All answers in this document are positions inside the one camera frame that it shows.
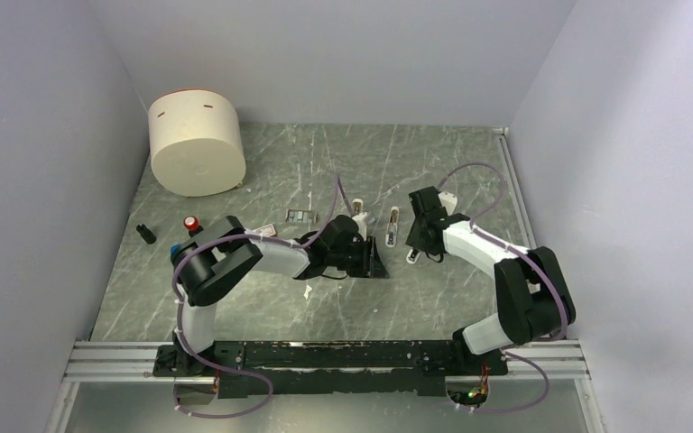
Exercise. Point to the small black cylinder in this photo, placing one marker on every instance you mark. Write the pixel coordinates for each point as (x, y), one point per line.
(146, 233)

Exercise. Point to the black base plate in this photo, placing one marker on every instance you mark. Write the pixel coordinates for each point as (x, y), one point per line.
(242, 369)

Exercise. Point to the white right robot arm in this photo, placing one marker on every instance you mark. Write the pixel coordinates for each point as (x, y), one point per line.
(531, 294)

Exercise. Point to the aluminium frame rail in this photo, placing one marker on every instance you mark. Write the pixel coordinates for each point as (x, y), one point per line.
(133, 362)

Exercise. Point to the cream cylindrical container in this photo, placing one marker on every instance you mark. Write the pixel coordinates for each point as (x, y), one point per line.
(195, 143)

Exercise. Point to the red capped black bottle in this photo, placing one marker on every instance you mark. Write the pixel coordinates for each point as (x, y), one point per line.
(192, 224)

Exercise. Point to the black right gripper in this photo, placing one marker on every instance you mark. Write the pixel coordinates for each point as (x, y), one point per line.
(413, 240)

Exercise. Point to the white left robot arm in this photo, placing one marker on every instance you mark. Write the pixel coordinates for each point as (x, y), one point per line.
(213, 261)

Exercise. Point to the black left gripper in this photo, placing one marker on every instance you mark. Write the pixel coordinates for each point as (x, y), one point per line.
(371, 263)

